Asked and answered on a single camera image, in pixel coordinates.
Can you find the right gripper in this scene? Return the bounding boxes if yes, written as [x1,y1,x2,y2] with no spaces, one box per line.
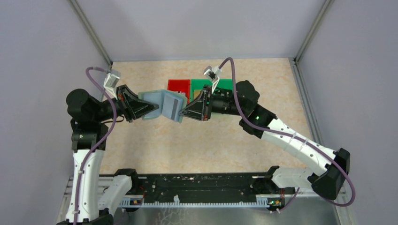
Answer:
[179,85,246,121]

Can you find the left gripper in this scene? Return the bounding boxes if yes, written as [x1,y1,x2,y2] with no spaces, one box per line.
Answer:
[93,84,160,122]

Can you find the sage green card holder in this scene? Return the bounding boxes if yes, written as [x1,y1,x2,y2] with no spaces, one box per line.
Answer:
[138,90,188,123]

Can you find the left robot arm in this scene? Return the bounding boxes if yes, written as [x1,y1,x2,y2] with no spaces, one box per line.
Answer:
[60,85,159,225]

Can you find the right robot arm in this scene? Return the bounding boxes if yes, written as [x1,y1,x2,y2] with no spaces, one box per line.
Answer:
[179,81,356,200]

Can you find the white VIP cards in bin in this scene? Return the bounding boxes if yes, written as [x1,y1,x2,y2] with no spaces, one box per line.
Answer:
[176,91,186,96]

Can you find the middle green plastic bin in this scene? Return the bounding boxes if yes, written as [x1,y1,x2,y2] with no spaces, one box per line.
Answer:
[190,79,212,101]

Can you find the green plastic bin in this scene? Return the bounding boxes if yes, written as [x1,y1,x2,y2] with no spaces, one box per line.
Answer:
[190,79,212,101]
[213,79,233,95]

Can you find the red plastic bin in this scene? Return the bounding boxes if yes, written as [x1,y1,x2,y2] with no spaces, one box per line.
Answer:
[167,79,191,103]

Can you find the right green plastic bin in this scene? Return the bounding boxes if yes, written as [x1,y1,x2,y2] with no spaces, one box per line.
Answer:
[213,79,233,95]

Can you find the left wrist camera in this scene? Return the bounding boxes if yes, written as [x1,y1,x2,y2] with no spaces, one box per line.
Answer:
[103,69,121,98]

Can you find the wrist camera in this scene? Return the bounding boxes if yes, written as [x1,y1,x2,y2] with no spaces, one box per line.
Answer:
[203,66,222,93]
[103,69,121,98]

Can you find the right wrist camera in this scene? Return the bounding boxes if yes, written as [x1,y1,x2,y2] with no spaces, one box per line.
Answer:
[203,66,222,93]

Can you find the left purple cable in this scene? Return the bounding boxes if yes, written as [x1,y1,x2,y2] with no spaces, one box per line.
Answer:
[72,66,118,225]

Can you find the aluminium frame rail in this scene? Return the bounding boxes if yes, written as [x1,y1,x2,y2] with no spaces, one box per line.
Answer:
[64,174,346,198]

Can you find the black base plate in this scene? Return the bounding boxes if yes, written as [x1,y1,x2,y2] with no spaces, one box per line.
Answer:
[110,172,296,206]

